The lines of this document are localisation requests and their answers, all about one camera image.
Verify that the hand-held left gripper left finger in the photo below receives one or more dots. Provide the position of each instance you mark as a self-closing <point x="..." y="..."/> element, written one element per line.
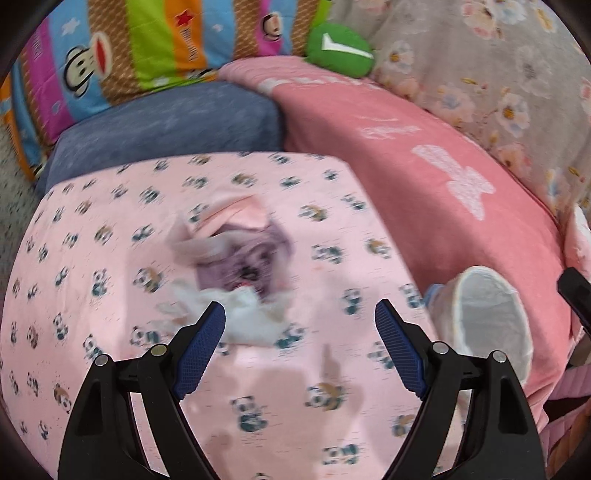
<point x="199" y="350"/>

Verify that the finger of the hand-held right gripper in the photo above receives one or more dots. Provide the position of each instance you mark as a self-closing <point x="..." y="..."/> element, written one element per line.
<point x="577" y="293"/>

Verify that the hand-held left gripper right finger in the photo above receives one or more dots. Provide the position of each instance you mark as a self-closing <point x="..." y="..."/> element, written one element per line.
<point x="399" y="350"/>

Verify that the round bin with white liner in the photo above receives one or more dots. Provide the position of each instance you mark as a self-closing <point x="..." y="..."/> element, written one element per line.
<point x="489" y="318"/>

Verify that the purple cloth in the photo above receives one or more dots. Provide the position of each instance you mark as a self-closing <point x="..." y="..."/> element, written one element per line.
<point x="254" y="258"/>

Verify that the pink wrapper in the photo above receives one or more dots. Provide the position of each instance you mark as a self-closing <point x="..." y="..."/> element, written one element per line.
<point x="231" y="214"/>

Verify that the light pink pillow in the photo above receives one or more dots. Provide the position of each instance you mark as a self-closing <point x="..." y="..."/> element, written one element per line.
<point x="579" y="240"/>

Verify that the pink panda print cloth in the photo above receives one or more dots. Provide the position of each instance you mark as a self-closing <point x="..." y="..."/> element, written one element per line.
<point x="138" y="230"/>

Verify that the pink bow print blanket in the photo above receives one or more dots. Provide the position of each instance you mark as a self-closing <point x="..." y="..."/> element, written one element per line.
<point x="392" y="152"/>

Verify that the grey floral pillow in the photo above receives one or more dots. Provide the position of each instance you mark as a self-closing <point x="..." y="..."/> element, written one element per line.
<point x="485" y="69"/>

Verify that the striped monkey print pillow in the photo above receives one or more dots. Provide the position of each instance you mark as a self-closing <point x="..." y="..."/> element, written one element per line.
<point x="152" y="41"/>
<point x="18" y="134"/>

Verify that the green round check-mark cushion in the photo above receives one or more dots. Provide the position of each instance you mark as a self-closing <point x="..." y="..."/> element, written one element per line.
<point x="339" y="48"/>

